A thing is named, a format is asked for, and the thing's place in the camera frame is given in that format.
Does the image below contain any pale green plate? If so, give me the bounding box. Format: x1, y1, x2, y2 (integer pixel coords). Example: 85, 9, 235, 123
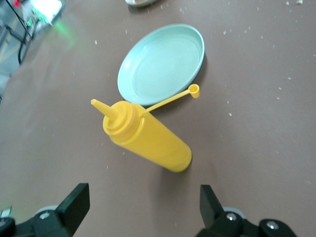
117, 23, 205, 107

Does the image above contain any black cable behind table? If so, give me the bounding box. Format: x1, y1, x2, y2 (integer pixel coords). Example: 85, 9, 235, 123
4, 0, 34, 66

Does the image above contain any brown table cover sheet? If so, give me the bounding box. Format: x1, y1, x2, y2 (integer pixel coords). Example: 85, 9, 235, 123
0, 0, 316, 237

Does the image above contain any beige plate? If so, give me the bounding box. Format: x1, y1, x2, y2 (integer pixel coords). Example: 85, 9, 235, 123
124, 0, 160, 7

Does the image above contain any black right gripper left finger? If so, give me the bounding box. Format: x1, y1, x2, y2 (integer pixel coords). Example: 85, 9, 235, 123
17, 183, 90, 237

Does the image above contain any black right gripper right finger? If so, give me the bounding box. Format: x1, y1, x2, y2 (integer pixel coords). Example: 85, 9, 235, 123
197, 185, 262, 237

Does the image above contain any yellow squeeze bottle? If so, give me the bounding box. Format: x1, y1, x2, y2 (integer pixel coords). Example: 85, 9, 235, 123
90, 83, 200, 173

